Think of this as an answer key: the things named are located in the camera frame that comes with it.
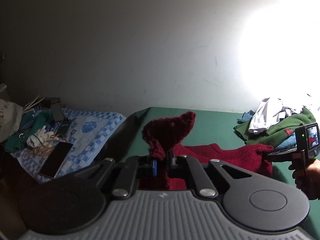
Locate white patterned bag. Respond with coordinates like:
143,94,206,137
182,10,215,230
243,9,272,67
0,99,23,142

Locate green bed sheet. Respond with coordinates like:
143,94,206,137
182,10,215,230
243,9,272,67
120,107,319,239

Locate propped black smartphone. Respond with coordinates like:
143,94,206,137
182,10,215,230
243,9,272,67
50,102,65,122

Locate dark red knit sweater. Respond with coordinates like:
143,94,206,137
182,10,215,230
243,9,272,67
142,112,273,178

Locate light blue garment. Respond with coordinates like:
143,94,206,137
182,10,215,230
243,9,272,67
274,133,297,152

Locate white garment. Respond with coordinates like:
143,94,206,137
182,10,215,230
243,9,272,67
248,97,304,134

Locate white work gloves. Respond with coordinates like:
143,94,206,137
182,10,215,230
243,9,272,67
26,126,54,148

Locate blue white checkered towel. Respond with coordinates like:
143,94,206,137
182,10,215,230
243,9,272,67
10,108,126,183

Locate black smartphone lying flat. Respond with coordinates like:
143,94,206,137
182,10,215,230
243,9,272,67
39,142,73,179

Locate person's right hand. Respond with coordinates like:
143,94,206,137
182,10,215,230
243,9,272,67
289,159,319,200

